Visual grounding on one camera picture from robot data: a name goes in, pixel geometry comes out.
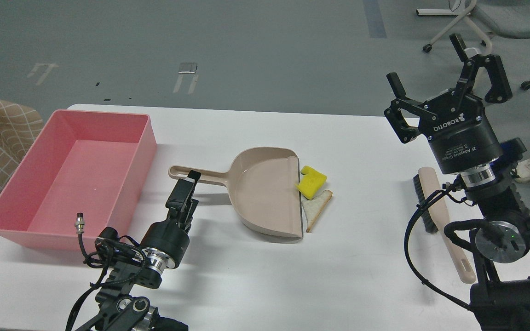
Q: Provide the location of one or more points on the beige hand brush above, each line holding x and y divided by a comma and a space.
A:
437, 217

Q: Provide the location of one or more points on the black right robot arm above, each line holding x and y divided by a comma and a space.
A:
500, 241

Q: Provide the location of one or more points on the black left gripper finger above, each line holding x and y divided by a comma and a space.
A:
190, 204
180, 201

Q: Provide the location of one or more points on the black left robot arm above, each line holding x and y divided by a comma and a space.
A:
125, 263

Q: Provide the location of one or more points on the toast bread slice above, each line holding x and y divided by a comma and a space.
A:
314, 207

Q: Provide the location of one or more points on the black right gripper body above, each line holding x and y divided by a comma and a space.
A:
459, 133

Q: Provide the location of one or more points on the yellow sponge piece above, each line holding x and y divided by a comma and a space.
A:
311, 181

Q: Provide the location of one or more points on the pink plastic bin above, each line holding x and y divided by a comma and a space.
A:
95, 163

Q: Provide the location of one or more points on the beige plastic dustpan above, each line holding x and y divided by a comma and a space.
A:
261, 184

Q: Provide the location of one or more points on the silver floor plate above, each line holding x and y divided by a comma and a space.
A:
188, 68

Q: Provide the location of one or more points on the grey office chair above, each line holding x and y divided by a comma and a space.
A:
509, 19

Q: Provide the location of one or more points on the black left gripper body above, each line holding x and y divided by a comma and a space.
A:
164, 245

